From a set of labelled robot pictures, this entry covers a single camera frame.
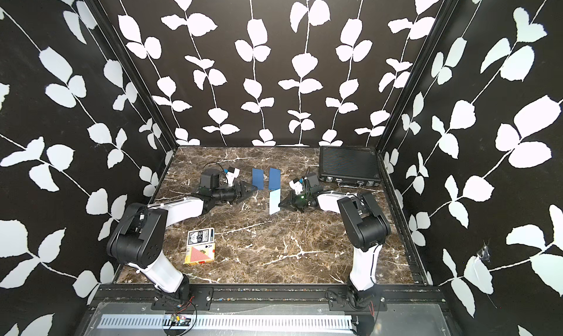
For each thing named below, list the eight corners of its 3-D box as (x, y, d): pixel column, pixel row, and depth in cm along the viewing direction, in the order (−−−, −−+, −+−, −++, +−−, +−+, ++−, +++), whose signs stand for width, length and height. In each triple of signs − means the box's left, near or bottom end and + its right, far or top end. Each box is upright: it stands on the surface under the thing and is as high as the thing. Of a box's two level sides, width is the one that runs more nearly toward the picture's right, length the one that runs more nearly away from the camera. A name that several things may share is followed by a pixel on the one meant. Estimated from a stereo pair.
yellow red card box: (185, 265, 83) (183, 264, 81) (188, 248, 87) (186, 246, 86) (214, 262, 84) (212, 260, 82) (215, 244, 88) (214, 243, 86)
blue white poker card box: (187, 246, 88) (185, 244, 86) (189, 232, 91) (187, 230, 90) (214, 242, 89) (212, 240, 87) (215, 228, 93) (213, 226, 91)
